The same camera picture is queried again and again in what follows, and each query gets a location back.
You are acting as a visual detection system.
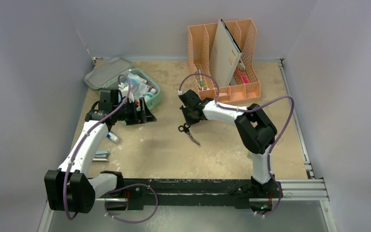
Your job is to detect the green medicine case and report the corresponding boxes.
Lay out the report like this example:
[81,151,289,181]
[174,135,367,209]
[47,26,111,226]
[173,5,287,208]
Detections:
[84,57,162,110]

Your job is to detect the blue white stapler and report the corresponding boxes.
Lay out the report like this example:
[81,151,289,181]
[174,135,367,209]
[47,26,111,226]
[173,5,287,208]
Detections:
[93,150,110,162]

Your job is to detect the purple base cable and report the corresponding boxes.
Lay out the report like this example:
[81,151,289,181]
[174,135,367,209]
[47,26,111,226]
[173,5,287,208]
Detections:
[103,184,159,225]

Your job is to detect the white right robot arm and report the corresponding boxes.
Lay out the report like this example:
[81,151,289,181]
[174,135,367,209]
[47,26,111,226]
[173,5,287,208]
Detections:
[178,90,277,197]

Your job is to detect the black handled scissors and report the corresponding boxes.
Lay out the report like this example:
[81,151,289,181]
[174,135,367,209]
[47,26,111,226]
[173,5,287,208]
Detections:
[178,123,201,147]

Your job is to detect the beige folder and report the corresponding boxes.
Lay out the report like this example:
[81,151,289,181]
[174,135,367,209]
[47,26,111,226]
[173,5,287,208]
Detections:
[209,19,243,87]

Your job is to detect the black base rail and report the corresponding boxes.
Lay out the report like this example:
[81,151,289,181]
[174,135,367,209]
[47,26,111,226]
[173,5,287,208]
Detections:
[105,177,283,213]

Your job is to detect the blue wet wipes pack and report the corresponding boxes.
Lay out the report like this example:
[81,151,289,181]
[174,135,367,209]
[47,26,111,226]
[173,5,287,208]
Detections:
[128,73,147,94]

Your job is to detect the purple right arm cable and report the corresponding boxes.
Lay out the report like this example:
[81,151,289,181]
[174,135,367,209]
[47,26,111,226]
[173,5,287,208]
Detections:
[178,73,295,177]

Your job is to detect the peach desk file organizer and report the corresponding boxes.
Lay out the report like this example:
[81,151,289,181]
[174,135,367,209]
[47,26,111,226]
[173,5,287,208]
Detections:
[187,19,261,105]

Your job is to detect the pink item in organizer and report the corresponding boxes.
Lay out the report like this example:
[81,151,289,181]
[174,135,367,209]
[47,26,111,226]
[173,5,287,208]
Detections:
[239,70,250,84]

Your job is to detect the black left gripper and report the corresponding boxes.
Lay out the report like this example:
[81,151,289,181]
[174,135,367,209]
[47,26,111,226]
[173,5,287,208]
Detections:
[113,98,155,126]

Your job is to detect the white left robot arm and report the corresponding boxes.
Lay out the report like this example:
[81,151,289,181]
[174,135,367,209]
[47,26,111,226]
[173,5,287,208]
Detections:
[44,89,157,220]

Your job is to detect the small white bottle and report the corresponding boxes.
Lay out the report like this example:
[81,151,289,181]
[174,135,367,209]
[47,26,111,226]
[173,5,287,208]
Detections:
[144,88,157,102]

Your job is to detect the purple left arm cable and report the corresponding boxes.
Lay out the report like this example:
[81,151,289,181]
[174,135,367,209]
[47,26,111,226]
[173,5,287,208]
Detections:
[63,74,132,221]

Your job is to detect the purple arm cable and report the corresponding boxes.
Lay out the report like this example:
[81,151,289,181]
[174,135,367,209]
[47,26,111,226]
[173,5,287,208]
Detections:
[178,73,295,177]
[63,74,132,221]

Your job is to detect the small white blue tube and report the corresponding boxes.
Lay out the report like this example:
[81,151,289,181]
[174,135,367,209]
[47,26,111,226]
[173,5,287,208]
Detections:
[107,131,121,144]

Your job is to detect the clear bag alcohol pads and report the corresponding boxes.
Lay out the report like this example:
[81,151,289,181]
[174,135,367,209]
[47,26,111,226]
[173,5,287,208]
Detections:
[134,83,151,98]

